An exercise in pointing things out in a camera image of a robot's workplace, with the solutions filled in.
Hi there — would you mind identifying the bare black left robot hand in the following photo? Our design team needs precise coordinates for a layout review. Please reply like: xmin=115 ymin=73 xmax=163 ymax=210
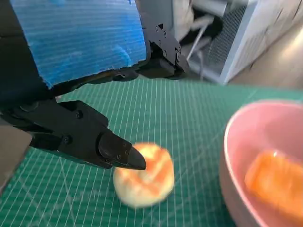
xmin=0 ymin=0 xmax=190 ymax=171

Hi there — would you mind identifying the round toy bread bun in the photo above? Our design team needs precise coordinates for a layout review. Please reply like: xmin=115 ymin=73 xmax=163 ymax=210
xmin=113 ymin=141 xmax=176 ymax=209

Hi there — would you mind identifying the pink bowl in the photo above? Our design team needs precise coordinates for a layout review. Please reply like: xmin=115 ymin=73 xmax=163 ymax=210
xmin=218 ymin=99 xmax=303 ymax=227

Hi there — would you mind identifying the oblong toy bread loaf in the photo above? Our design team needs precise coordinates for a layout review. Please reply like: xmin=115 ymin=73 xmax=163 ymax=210
xmin=243 ymin=148 xmax=303 ymax=215

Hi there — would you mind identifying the green cutting mat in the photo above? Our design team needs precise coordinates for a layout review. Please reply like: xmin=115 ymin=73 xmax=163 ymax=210
xmin=0 ymin=77 xmax=303 ymax=227

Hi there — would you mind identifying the white cabinet with mesh door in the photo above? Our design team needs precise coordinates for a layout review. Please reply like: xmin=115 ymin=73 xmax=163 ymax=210
xmin=189 ymin=0 xmax=303 ymax=86

